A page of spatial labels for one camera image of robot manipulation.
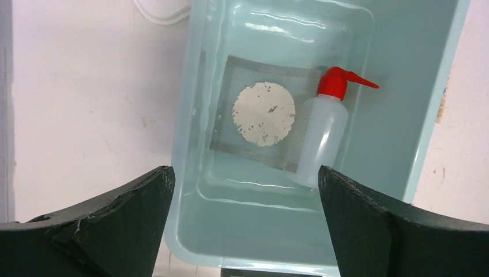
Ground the red cap wash bottle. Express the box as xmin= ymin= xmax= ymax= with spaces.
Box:
xmin=288 ymin=66 xmax=379 ymax=189

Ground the teal storage bin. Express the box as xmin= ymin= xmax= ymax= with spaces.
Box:
xmin=164 ymin=1 xmax=469 ymax=276

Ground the tan test tube brush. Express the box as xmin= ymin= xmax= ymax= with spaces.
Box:
xmin=436 ymin=84 xmax=448 ymax=124

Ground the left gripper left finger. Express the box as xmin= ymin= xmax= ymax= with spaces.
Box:
xmin=1 ymin=166 xmax=175 ymax=276

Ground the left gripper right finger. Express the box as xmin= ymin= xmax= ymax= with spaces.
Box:
xmin=318 ymin=166 xmax=488 ymax=276

